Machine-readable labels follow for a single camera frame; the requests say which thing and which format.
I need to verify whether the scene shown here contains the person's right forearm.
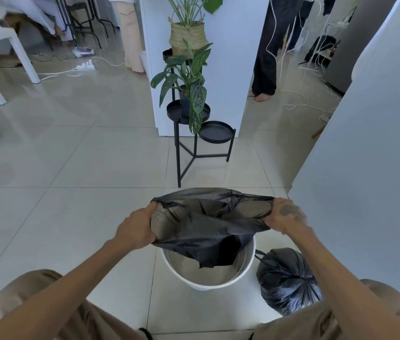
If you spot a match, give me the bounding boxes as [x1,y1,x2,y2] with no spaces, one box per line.
[284,224,376,340]

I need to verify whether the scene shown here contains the black folding table legs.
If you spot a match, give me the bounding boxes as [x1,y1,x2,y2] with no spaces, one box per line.
[54,0,116,49]

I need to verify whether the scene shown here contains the white floor cable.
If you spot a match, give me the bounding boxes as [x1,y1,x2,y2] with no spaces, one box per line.
[279,89,343,114]
[22,56,145,82]

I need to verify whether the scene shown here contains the white draped cloth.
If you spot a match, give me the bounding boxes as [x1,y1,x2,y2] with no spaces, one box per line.
[0,0,67,36]

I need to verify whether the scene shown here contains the grey refrigerator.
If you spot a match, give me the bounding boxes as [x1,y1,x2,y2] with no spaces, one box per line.
[323,0,400,95]

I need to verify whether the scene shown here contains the brown shorts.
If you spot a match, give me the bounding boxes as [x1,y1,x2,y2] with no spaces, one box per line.
[0,269,400,340]

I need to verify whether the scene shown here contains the small black plant pot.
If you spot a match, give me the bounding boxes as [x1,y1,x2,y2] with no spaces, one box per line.
[178,85,196,107]

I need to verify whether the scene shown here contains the hanging white cable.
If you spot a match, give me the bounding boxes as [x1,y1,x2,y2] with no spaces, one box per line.
[265,0,330,72]

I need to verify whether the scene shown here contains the person's right hand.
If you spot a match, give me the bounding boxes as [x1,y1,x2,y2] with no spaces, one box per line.
[263,198,307,235]

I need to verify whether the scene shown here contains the black trash bag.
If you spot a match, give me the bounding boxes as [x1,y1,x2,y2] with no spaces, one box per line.
[255,248,323,317]
[150,188,275,269]

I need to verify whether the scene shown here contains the tied full black trash bag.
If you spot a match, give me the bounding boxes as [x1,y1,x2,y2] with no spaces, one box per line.
[255,248,323,317]

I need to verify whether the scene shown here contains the striped-leaf green plant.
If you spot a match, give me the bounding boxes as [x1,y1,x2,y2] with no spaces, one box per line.
[150,39,214,135]

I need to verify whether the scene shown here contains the large-leaf green plant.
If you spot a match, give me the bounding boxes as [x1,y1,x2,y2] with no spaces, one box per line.
[126,0,224,29]

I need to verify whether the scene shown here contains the black metal plant stand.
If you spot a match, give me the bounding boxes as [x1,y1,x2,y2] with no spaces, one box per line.
[162,48,237,189]

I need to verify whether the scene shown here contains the woven basket plant pot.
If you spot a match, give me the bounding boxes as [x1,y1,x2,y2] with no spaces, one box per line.
[169,18,209,57]

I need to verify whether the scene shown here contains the white refrigerator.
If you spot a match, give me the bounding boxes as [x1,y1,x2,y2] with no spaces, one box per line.
[288,0,400,317]

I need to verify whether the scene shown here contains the person's left forearm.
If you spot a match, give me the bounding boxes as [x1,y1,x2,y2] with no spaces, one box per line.
[0,233,140,340]

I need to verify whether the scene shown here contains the white round trash bin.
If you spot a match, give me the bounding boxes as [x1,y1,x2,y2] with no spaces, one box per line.
[160,236,256,291]

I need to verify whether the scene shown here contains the person's left hand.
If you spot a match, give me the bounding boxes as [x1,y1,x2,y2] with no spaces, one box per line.
[115,202,158,250]

